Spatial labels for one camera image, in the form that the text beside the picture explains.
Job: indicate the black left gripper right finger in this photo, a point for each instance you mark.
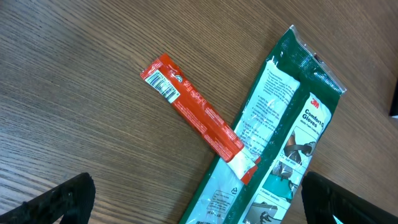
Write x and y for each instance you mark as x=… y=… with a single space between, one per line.
x=325 y=202

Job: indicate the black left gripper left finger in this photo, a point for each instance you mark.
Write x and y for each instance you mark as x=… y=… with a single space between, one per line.
x=69 y=202

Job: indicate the green wipes packet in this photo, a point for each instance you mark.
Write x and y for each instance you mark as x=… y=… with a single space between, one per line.
x=288 y=108

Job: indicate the red white candy stick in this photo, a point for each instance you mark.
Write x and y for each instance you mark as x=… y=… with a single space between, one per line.
x=167 y=78

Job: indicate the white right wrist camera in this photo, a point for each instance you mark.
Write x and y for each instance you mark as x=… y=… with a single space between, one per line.
x=393 y=112

